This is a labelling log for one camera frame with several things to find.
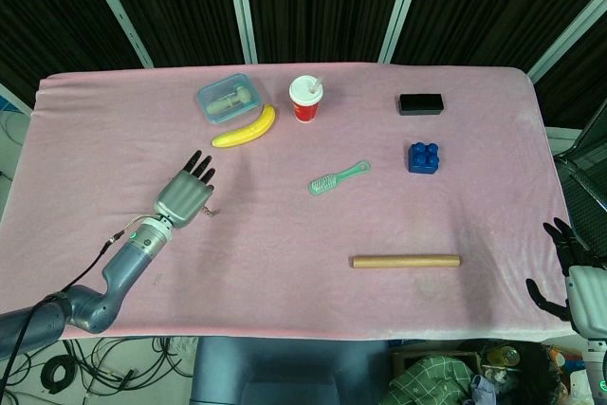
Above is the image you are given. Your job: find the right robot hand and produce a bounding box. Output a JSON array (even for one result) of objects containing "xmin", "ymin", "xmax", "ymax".
[{"xmin": 524, "ymin": 217, "xmax": 607, "ymax": 341}]

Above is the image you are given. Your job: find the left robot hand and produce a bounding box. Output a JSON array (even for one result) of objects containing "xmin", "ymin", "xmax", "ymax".
[{"xmin": 154, "ymin": 150, "xmax": 217, "ymax": 230}]

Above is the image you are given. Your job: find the yellow banana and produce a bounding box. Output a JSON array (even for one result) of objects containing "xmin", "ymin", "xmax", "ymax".
[{"xmin": 211, "ymin": 103, "xmax": 278, "ymax": 149}]

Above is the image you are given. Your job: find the yellow plastic bottle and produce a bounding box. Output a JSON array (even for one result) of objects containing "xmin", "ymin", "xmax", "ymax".
[{"xmin": 483, "ymin": 345, "xmax": 522, "ymax": 368}]

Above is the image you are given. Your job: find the black mesh chair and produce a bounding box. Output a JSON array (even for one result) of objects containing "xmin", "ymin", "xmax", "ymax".
[{"xmin": 552, "ymin": 101, "xmax": 607, "ymax": 268}]

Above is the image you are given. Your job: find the beige toy inside container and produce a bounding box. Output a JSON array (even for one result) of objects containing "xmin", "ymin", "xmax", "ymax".
[{"xmin": 207, "ymin": 85, "xmax": 252, "ymax": 115}]

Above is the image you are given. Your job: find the clear container blue lid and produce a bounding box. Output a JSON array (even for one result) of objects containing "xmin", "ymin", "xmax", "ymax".
[{"xmin": 196, "ymin": 73, "xmax": 265, "ymax": 125}]

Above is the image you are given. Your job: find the pink tablecloth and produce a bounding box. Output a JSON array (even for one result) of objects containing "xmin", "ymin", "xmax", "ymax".
[{"xmin": 0, "ymin": 62, "xmax": 576, "ymax": 342}]

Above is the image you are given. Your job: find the grey blue cloth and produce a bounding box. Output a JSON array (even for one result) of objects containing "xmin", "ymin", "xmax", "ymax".
[{"xmin": 469, "ymin": 375, "xmax": 499, "ymax": 405}]

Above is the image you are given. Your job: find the green brush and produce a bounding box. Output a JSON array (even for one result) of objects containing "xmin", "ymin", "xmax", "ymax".
[{"xmin": 308, "ymin": 160, "xmax": 372, "ymax": 197}]

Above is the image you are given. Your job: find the red paper cup white lid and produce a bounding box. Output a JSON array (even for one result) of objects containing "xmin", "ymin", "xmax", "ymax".
[{"xmin": 288, "ymin": 75, "xmax": 326, "ymax": 124}]

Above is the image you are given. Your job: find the green plaid cloth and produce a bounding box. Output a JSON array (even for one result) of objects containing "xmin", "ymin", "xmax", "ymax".
[{"xmin": 378, "ymin": 355, "xmax": 480, "ymax": 405}]

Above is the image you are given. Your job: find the wooden rolling pin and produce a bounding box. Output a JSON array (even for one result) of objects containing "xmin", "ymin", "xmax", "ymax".
[{"xmin": 351, "ymin": 254, "xmax": 462, "ymax": 269}]

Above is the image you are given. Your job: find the blue building block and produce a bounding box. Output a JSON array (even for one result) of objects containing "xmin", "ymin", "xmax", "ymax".
[{"xmin": 406, "ymin": 140, "xmax": 442, "ymax": 175}]

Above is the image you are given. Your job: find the black rectangular box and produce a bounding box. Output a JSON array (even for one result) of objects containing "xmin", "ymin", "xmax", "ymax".
[{"xmin": 396, "ymin": 93, "xmax": 447, "ymax": 117}]

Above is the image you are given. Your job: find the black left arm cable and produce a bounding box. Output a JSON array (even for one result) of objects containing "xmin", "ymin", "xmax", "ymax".
[{"xmin": 0, "ymin": 214, "xmax": 165, "ymax": 380}]

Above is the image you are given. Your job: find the black floor cable tangle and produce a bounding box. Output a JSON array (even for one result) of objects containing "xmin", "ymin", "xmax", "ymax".
[{"xmin": 61, "ymin": 336, "xmax": 198, "ymax": 395}]

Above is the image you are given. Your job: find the white partition frame post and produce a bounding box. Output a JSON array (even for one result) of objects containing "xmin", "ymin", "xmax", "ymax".
[
  {"xmin": 76, "ymin": 0, "xmax": 155, "ymax": 69},
  {"xmin": 526, "ymin": 0, "xmax": 607, "ymax": 83},
  {"xmin": 377, "ymin": 0, "xmax": 431, "ymax": 64},
  {"xmin": 223, "ymin": 0, "xmax": 258, "ymax": 64}
]

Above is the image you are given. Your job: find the black coiled cable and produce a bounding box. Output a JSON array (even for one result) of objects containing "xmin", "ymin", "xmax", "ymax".
[{"xmin": 40, "ymin": 355, "xmax": 77, "ymax": 395}]

